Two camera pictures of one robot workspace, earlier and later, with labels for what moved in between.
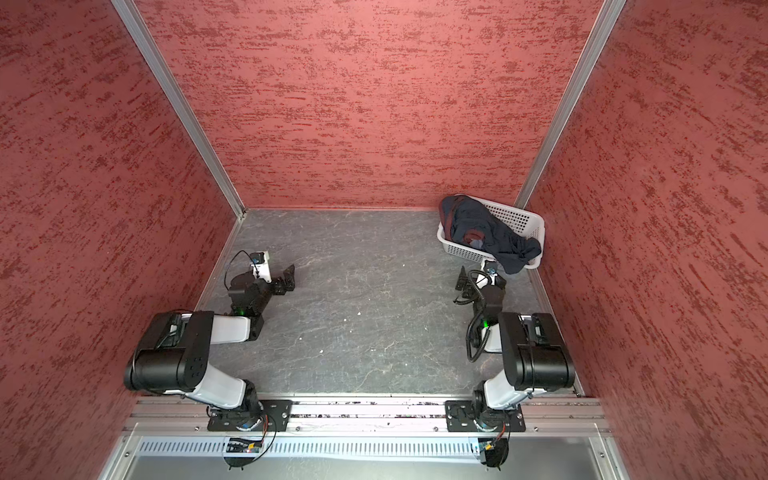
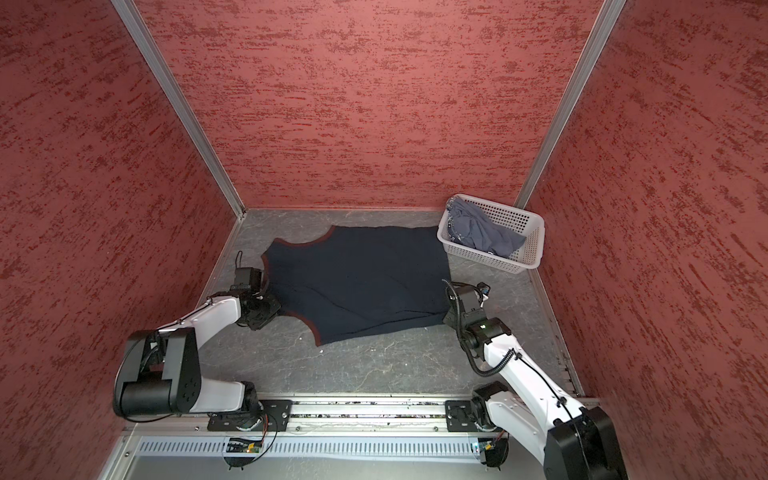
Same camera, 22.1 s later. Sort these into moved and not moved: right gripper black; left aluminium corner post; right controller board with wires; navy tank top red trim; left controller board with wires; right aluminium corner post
Moved: right gripper black; navy tank top red trim
Not moved: right aluminium corner post; left aluminium corner post; right controller board with wires; left controller board with wires
